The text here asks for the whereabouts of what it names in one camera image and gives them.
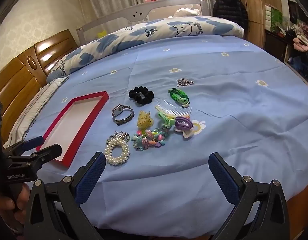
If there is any black velvet scrunchie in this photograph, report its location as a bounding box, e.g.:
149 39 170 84
129 86 155 105

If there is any grey bed guard rail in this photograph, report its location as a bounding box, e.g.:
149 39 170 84
79 0 210 46

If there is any green braided bracelet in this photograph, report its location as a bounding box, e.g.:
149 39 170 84
168 87 191 108

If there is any person's left hand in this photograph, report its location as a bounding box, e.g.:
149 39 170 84
0 183 33 230

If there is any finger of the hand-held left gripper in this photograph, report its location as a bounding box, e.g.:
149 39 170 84
10 136 45 154
9 144 63 167

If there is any blue floral bed sheet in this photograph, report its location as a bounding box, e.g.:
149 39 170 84
9 35 308 238

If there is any dark cluttered shelf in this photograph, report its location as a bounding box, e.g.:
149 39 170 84
264 0 308 91

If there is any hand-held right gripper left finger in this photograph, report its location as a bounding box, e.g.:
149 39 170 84
24 151 107 240

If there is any white pearl bracelet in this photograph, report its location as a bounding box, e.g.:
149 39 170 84
105 137 130 166

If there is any colorful bead bracelet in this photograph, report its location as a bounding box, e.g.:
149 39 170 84
131 127 172 152

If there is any white flower hair clip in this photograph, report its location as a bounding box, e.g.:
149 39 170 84
182 127 195 139

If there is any silver ring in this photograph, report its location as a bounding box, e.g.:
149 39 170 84
111 131 131 143

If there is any white plush toy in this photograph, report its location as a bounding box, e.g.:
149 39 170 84
173 8 201 17

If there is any white pillow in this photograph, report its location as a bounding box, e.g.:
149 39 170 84
3 77 70 149

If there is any black puffer jacket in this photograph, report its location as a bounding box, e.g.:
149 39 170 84
213 0 249 28

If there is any red shallow box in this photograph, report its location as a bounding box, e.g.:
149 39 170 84
35 91 110 168

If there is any green hair tie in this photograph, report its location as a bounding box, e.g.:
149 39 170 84
157 112 176 128

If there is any clear hair comb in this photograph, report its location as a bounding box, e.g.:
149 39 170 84
155 100 193 118

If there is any wooden headboard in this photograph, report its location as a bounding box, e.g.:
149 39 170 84
0 29 78 144

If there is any wooden wardrobe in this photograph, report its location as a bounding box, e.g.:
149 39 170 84
231 0 280 44

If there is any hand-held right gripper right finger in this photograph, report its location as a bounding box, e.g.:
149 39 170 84
208 152 290 240

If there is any blue heart print quilt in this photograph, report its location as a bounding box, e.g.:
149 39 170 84
46 15 245 84

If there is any silver chain pile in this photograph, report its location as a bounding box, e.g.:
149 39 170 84
176 78 195 88

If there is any silver wrist watch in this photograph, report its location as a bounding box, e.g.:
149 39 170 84
112 104 135 125

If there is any purple hair clip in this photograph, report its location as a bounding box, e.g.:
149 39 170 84
174 117 194 133

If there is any yellow hair claw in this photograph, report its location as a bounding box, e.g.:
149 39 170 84
136 110 155 131

